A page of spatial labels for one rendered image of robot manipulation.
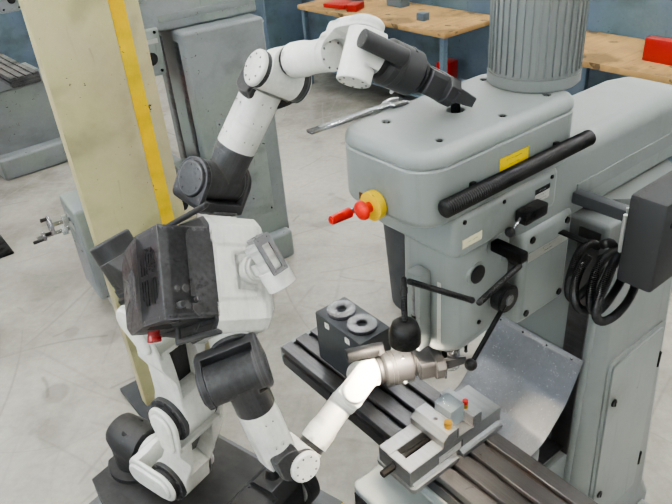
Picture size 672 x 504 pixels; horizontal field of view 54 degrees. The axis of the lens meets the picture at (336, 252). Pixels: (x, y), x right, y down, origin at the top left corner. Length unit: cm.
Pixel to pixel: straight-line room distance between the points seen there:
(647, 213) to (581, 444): 96
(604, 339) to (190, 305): 113
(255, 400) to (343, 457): 172
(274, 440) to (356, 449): 165
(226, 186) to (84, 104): 140
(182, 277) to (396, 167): 49
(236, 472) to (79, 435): 135
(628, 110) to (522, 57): 43
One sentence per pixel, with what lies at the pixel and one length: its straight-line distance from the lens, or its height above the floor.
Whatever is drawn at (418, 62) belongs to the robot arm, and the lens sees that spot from 129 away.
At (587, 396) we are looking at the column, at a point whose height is 96.
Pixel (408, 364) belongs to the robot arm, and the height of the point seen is 127.
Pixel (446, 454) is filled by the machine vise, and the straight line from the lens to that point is 185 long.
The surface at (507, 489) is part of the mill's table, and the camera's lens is 185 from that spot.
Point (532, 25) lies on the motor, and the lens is 145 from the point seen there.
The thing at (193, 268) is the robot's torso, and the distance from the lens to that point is 141.
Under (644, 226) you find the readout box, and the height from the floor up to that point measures 167.
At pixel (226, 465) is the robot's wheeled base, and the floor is 57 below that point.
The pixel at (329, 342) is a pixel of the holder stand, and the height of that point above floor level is 104.
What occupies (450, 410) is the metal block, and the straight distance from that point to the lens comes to 183.
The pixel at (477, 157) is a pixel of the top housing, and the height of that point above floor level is 185.
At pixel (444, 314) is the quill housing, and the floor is 145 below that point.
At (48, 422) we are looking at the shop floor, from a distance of 374.
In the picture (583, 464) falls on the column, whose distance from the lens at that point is 228.
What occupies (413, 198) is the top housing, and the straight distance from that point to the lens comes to 124.
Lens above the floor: 237
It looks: 32 degrees down
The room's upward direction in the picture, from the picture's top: 5 degrees counter-clockwise
